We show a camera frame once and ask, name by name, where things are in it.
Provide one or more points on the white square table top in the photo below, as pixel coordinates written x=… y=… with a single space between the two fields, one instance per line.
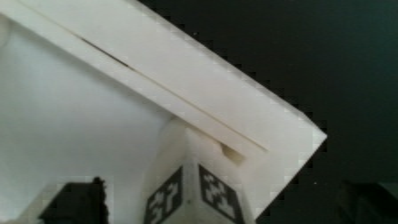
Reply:
x=104 y=73

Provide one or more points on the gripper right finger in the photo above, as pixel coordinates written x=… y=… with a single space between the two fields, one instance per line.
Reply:
x=367 y=203

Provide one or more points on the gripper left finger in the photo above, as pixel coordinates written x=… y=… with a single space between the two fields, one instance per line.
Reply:
x=69 y=204

